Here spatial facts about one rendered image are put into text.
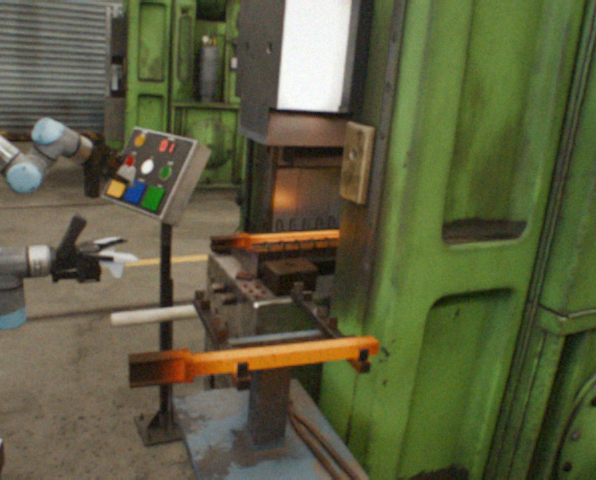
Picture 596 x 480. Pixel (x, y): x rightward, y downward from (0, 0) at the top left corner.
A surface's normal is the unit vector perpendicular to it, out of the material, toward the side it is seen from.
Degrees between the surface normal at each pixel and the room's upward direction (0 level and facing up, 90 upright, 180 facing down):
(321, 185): 90
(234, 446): 0
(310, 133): 90
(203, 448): 0
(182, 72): 90
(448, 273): 90
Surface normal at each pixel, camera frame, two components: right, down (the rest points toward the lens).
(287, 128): 0.45, 0.31
